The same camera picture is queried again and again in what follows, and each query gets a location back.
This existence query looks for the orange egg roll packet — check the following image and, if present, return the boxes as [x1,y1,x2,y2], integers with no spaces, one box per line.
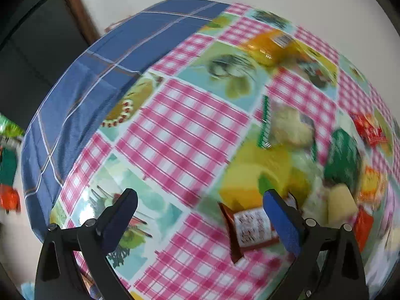
[356,165,388,210]

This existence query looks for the green snack bag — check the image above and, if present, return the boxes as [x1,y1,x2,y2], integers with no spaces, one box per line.
[323,128,362,194]

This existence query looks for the small orange-red snack packet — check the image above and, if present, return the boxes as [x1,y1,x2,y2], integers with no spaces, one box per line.
[352,206,374,252]

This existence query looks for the brown snack packet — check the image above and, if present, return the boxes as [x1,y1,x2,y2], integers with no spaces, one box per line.
[218,202,279,264]

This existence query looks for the red snack packet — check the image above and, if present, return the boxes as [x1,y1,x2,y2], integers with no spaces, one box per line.
[349,112,388,148]

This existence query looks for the green-edged clear cookie packet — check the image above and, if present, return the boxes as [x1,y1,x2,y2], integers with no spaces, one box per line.
[258,95,317,163]

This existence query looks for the blue plaid cloth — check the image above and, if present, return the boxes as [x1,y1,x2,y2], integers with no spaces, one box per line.
[20,0,227,240]

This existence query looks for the pink checkered fruit tablecloth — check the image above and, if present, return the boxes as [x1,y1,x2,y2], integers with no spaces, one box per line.
[50,3,399,299]

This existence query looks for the orange wrapped cake packet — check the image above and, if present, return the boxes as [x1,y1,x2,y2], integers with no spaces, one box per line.
[241,29,300,67]

